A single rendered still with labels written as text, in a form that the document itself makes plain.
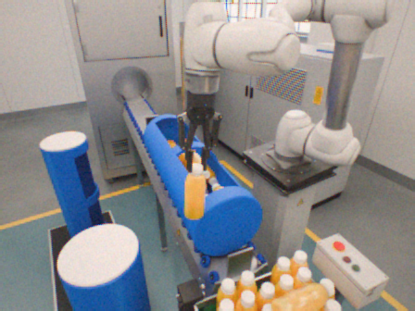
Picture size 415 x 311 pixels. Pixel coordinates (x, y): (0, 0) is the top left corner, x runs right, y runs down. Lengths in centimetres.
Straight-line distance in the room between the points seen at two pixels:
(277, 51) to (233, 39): 10
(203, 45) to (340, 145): 84
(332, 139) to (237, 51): 79
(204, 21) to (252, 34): 14
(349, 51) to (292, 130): 45
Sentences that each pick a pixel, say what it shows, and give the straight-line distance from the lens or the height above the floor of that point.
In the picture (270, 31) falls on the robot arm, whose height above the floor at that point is 177.
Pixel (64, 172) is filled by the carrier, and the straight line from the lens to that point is 195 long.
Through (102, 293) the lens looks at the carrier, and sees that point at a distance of 105.
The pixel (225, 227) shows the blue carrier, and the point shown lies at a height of 111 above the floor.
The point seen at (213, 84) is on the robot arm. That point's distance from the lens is 71.
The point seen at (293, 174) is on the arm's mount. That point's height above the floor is 106.
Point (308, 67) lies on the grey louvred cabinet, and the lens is 255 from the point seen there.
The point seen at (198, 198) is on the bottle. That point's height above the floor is 129.
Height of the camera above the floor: 181
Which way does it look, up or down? 30 degrees down
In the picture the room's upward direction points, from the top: straight up
